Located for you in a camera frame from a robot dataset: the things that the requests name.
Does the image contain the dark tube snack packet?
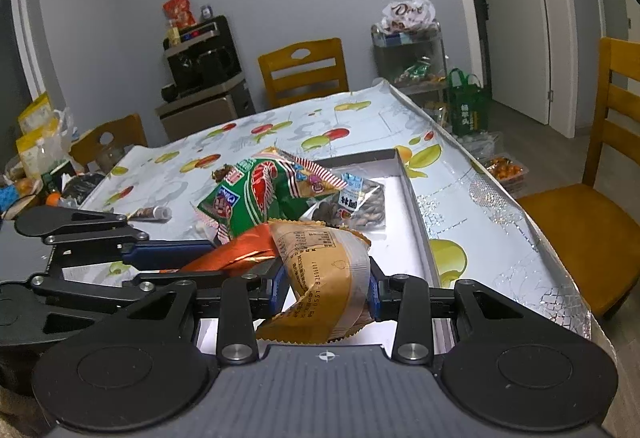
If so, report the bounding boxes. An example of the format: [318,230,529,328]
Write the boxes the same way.
[128,206,172,222]

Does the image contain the tan triangular cake packet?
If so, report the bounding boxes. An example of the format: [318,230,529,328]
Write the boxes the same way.
[257,219,372,345]

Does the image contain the orange snack packet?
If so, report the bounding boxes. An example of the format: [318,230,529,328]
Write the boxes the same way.
[180,223,279,276]

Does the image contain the dark candy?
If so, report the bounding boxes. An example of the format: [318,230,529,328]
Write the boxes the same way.
[212,164,234,183]

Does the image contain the clear sunflower seeds bag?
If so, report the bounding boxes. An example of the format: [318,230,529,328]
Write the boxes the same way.
[299,172,386,232]

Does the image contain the green shrimp chips bag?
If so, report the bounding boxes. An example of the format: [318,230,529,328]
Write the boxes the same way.
[198,147,346,244]

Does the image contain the fruit print tablecloth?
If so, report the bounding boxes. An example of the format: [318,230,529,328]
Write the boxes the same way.
[84,82,591,338]

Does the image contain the black plastic bag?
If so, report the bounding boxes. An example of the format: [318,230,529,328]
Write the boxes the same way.
[62,172,105,206]

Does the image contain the wooden chair left side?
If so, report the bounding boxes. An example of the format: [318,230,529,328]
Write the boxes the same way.
[70,114,148,173]

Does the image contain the wooden chair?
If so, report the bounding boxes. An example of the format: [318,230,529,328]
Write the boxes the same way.
[70,114,148,173]
[257,38,349,108]
[518,37,639,319]

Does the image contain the orange fruit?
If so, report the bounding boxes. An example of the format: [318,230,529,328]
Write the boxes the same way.
[46,192,61,207]

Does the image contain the black water dispenser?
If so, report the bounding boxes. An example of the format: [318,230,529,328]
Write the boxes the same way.
[155,15,256,141]

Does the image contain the tray of oranges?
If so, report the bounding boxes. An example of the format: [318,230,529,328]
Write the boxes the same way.
[483,155,526,183]

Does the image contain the yellow paper bags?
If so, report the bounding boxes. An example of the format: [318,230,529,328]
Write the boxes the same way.
[16,92,74,179]

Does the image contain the wooden chair far side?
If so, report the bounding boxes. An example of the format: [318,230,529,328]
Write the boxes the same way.
[257,38,349,108]

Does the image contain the green shopping bag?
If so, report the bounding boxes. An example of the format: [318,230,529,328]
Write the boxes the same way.
[447,68,491,137]

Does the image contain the wooden chair right side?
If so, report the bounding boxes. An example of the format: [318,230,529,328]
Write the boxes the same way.
[518,37,639,319]

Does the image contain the metal storage cart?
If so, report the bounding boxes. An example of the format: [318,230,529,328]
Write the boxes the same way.
[371,20,448,95]

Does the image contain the red snack bag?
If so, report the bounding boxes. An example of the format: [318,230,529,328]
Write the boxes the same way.
[163,0,196,29]

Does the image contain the white plastic chocolate bag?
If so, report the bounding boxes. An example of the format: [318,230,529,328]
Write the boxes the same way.
[378,0,436,34]

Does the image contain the white door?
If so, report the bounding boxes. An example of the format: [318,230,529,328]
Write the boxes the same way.
[484,0,551,125]

